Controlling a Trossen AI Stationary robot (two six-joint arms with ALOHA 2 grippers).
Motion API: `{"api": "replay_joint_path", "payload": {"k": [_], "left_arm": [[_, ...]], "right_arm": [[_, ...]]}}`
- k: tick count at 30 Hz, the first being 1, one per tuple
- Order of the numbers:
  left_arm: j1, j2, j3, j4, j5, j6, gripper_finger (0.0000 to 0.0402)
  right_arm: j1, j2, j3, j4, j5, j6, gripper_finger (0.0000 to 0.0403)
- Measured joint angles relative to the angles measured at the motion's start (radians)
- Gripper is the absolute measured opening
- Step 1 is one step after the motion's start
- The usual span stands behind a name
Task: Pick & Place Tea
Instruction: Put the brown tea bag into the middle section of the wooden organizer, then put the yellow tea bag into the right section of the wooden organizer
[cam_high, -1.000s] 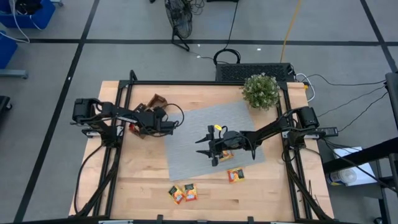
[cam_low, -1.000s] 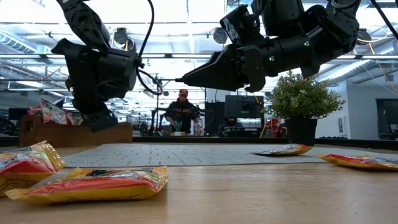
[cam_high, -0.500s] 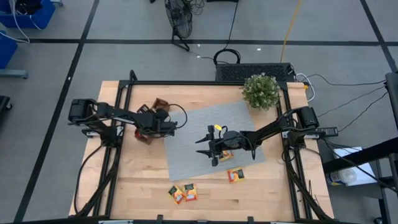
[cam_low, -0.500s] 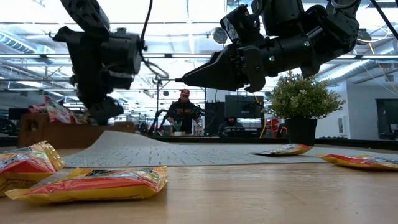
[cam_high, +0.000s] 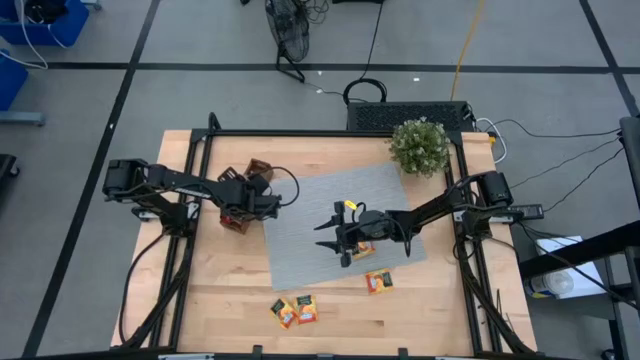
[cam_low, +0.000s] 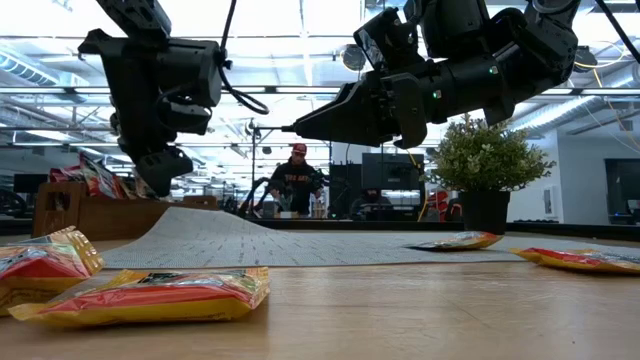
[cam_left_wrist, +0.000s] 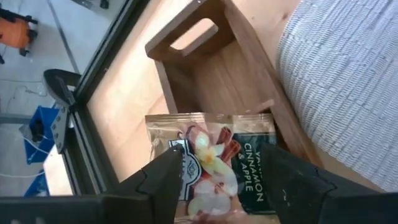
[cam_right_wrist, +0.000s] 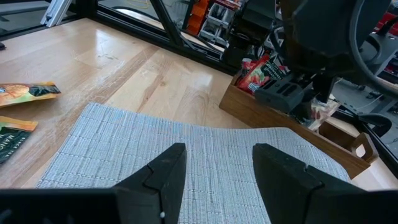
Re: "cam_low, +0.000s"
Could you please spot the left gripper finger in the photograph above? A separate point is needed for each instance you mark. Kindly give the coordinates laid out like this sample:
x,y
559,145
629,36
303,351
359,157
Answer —
x,y
162,172

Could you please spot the wooden compartment tea box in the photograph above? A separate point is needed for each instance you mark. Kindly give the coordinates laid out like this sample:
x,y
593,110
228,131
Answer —
x,y
125,220

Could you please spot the orange tea packet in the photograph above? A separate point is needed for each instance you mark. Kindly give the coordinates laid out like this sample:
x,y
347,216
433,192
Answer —
x,y
460,241
150,300
580,260
40,270

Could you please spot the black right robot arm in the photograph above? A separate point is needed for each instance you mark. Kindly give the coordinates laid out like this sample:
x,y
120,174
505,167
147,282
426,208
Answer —
x,y
500,60

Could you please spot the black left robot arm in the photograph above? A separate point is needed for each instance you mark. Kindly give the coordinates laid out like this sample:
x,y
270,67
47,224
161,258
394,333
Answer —
x,y
150,65

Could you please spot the person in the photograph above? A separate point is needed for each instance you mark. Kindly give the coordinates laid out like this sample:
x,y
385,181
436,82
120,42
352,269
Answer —
x,y
371,200
297,182

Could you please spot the large black monitor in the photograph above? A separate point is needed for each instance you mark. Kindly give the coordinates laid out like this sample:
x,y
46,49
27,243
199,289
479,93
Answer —
x,y
392,172

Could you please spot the black cabinet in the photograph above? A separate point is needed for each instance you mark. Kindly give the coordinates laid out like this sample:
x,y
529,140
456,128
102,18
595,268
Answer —
x,y
345,190

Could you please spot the green potted plant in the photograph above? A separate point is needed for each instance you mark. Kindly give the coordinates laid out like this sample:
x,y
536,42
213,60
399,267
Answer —
x,y
485,160

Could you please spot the grey woven placemat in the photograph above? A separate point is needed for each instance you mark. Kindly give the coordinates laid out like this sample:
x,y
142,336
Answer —
x,y
300,245

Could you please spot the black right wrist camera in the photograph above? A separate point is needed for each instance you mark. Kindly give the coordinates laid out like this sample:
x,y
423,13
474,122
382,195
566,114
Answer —
x,y
385,37

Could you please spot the black metal table frame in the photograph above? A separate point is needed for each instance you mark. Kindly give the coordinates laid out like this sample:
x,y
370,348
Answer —
x,y
550,227

